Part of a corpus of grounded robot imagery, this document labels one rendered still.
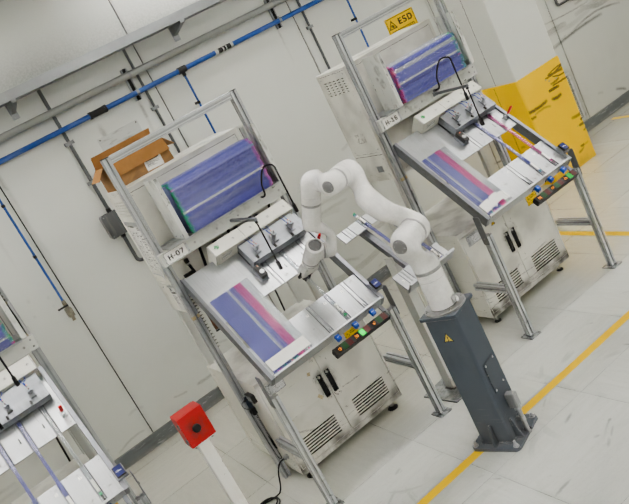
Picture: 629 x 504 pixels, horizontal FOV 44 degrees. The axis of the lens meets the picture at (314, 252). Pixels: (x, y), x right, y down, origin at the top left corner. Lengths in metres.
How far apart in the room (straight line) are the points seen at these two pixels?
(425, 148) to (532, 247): 0.92
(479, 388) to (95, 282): 2.73
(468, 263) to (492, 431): 1.19
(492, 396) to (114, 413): 2.75
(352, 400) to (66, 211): 2.24
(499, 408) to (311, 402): 0.99
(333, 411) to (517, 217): 1.61
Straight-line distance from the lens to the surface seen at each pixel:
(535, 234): 4.81
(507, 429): 3.61
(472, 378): 3.48
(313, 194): 3.39
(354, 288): 3.78
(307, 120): 5.81
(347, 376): 4.07
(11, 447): 3.58
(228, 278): 3.82
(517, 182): 4.37
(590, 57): 7.78
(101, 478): 3.43
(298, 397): 3.95
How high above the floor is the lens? 2.04
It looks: 15 degrees down
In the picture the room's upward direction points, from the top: 27 degrees counter-clockwise
